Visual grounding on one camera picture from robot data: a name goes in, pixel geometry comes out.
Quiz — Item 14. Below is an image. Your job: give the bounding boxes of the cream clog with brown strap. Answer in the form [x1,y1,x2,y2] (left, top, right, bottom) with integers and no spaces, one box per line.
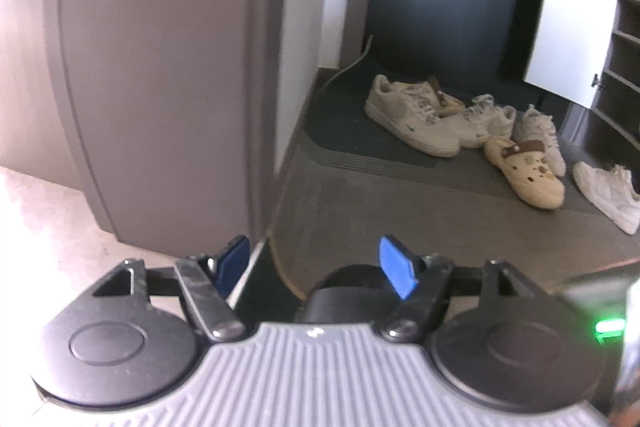
[484,136,565,210]

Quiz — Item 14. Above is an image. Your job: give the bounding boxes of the grey-white swoosh sneaker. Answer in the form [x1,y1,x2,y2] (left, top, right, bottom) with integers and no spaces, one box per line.
[442,94,518,150]
[364,75,464,158]

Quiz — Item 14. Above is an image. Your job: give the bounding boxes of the white lace-up sneaker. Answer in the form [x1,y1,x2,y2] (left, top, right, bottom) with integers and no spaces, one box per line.
[512,104,566,178]

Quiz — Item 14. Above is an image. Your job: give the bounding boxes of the white chunky sneaker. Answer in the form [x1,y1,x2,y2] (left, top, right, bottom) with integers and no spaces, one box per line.
[573,161,640,235]

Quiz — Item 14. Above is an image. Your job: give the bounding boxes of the grey rug with yellow line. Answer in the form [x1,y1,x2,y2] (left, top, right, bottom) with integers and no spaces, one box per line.
[234,126,640,323]

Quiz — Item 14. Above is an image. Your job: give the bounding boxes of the dark ribbed door mat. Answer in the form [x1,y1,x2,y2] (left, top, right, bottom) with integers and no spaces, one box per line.
[304,56,598,216]

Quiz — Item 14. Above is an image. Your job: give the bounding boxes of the shoe cabinet shelves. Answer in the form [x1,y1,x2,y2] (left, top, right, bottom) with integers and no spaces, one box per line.
[561,0,639,172]

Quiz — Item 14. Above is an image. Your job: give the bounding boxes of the white cabinet door left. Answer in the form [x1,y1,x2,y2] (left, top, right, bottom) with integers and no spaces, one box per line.
[524,0,617,108]

